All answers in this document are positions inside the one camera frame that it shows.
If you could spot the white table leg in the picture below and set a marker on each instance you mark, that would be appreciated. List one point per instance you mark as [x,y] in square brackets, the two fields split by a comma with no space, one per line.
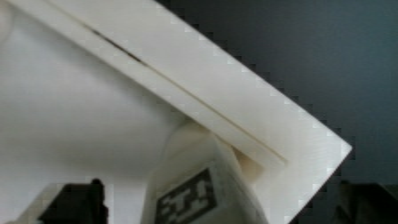
[198,193]

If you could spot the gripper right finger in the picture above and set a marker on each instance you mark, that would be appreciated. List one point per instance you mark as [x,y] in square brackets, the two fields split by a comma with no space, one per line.
[368,204]

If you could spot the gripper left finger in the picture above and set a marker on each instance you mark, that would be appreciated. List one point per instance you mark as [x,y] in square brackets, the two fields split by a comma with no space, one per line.
[68,204]

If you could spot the white square tabletop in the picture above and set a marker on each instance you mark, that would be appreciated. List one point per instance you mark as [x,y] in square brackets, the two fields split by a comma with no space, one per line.
[113,74]

